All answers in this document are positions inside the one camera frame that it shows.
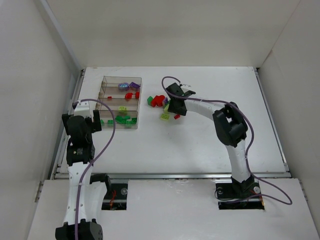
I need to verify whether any lime lego in tray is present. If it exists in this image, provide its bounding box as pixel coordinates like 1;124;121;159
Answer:
118;106;127;112

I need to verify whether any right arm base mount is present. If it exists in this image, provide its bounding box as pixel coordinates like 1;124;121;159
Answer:
214;181;265;210

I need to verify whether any large red lego block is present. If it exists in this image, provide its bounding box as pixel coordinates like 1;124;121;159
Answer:
150;95;165;107

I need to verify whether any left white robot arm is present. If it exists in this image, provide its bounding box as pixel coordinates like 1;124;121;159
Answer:
55;110;110;240

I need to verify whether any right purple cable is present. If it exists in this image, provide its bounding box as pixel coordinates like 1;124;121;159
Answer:
161;76;293;206

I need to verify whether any red arch lego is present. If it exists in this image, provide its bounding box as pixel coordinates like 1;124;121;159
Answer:
124;92;133;100

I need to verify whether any dark green flat lego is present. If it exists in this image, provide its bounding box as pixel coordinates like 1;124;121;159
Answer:
115;115;127;124

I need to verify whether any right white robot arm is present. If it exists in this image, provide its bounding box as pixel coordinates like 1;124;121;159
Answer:
165;83;254;193

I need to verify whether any green lego left of pile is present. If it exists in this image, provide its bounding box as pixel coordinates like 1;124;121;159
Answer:
147;96;153;106

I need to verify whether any green square lego in tray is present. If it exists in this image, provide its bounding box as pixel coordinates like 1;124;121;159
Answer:
125;117;137;128

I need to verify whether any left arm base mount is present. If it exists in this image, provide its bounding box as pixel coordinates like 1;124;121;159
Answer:
101;182;128;211

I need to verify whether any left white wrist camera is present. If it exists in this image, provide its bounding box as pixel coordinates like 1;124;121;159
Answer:
72;101;91;118

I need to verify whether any aluminium rail front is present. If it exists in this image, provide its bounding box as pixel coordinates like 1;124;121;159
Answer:
54;172;291;180

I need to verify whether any purple cable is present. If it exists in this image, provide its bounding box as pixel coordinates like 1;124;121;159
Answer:
72;98;117;240
161;76;293;206

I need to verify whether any clear compartment organizer tray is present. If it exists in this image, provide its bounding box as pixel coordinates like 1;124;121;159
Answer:
95;75;142;130

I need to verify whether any purple square lego brick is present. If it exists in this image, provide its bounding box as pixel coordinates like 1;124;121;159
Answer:
129;82;141;91

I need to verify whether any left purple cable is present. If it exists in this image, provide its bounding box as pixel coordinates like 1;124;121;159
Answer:
72;98;117;240

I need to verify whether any lime lego pile block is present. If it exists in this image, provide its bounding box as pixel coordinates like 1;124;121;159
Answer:
160;113;170;121

